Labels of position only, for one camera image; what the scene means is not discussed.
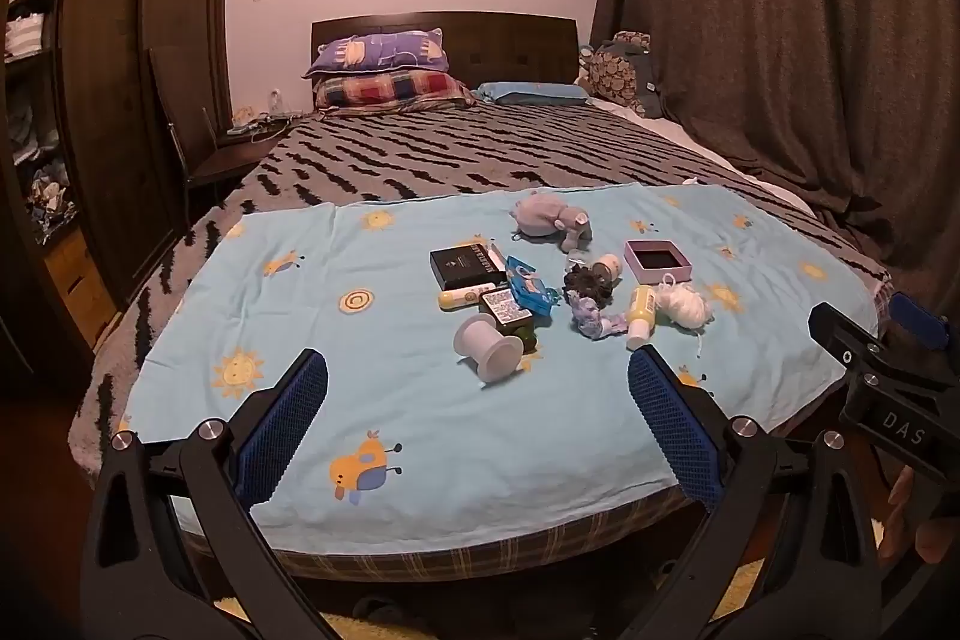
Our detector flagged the yellow white bottle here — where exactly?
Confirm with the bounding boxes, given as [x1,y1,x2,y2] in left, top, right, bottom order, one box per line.
[626,284,662,351]

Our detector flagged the dark wooden headboard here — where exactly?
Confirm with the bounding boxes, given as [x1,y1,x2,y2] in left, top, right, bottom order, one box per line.
[310,11,581,88]

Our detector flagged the white plastic spool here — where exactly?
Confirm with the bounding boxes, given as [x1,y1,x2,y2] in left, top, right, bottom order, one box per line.
[453,312,525,383]

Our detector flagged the blue printed packet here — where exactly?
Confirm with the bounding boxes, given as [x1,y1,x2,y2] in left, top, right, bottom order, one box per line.
[503,255,556,318]

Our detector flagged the white yarn ball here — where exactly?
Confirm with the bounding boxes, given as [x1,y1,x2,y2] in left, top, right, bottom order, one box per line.
[658,280,714,331]

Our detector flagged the person's right hand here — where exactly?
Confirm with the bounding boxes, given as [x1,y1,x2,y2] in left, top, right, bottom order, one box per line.
[877,464,959,566]

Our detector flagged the dark wooden chair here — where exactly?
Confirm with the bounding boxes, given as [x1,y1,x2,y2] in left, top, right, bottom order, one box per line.
[146,44,295,230]

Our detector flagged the crumpled purple wrapper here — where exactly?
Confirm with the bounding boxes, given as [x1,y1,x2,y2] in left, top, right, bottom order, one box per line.
[571,294,630,340]

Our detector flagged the light blue printed sheet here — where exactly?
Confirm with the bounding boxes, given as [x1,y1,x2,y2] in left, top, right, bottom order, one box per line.
[120,182,880,555]

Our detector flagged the grey plush toy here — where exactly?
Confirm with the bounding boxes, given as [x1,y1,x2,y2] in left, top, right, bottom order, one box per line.
[510,192,596,253]

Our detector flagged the dark brown curtain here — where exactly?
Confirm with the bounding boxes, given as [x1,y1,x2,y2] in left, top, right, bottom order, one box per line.
[591,0,960,319]

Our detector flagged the flat blue pillow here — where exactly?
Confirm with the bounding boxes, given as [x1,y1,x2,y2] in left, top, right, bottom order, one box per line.
[473,80,593,108]

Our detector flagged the dark wooden wardrobe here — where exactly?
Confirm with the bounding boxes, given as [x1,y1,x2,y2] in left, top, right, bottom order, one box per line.
[0,0,250,393]

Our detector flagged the folded clothes in wardrobe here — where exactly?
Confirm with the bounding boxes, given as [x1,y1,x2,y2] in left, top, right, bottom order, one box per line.
[4,0,76,236]

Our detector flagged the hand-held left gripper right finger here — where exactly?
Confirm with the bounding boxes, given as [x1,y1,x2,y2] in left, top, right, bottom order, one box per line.
[626,344,886,640]

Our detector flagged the pink open box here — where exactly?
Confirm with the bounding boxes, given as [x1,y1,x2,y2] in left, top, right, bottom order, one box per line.
[624,239,692,283]

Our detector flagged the cream tube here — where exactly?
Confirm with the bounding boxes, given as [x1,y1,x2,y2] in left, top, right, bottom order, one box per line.
[439,283,498,313]

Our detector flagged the plaid mattress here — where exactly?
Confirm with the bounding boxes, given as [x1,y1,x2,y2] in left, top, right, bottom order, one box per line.
[171,481,700,585]

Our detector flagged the plaid red blue pillow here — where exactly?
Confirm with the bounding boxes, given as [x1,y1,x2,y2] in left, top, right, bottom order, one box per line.
[313,71,478,114]

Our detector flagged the purple cartoon pillow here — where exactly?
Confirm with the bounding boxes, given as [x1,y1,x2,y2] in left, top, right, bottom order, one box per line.
[302,32,451,81]

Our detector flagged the small black patterned box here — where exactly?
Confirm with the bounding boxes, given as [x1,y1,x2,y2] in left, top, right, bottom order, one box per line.
[479,289,538,342]

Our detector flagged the grey black striped blanket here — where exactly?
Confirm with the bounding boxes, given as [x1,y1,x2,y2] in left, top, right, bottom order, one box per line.
[69,104,895,472]

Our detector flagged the brown patterned cushion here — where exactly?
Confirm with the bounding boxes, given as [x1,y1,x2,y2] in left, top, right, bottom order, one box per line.
[577,31,666,118]

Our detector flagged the black flat box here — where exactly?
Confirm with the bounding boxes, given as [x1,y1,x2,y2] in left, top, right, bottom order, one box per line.
[430,241,510,293]

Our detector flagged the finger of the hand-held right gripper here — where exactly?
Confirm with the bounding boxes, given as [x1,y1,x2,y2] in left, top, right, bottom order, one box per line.
[887,291,952,350]
[808,302,890,386]

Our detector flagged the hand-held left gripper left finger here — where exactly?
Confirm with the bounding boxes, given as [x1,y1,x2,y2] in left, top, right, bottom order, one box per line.
[79,347,338,640]

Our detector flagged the clutter on nightstand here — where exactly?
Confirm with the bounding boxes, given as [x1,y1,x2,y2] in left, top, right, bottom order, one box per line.
[227,89,301,142]

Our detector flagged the dark fuzzy scrunchie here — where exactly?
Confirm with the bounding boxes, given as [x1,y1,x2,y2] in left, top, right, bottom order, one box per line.
[564,266,617,301]

